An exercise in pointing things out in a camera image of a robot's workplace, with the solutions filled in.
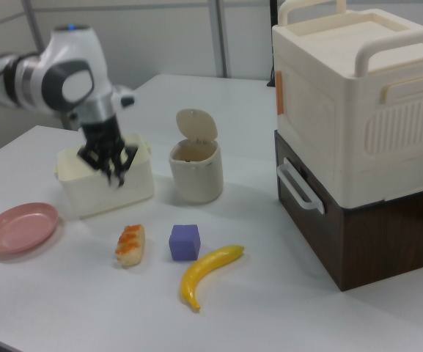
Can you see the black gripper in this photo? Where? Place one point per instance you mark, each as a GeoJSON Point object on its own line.
{"type": "Point", "coordinates": [101, 135]}

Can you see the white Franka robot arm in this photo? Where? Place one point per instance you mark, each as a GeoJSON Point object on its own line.
{"type": "Point", "coordinates": [72, 51]}

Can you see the small cream trash can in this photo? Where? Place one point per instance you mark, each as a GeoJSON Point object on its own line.
{"type": "Point", "coordinates": [196, 176]}

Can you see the cream open plastic bin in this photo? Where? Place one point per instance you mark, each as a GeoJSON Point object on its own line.
{"type": "Point", "coordinates": [105, 194]}

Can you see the small black device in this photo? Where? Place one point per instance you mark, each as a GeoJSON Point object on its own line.
{"type": "Point", "coordinates": [127, 100]}

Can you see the toy bread loaf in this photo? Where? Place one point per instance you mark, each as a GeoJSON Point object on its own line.
{"type": "Point", "coordinates": [130, 245]}

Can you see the purple foam cube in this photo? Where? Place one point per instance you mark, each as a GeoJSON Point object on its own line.
{"type": "Point", "coordinates": [184, 243]}

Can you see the pink plastic plate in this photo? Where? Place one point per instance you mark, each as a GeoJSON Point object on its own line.
{"type": "Point", "coordinates": [18, 229]}

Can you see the yellow banana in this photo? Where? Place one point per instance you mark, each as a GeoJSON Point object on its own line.
{"type": "Point", "coordinates": [204, 267]}

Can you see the dark brown drawer cabinet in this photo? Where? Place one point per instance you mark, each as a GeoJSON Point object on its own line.
{"type": "Point", "coordinates": [379, 242]}

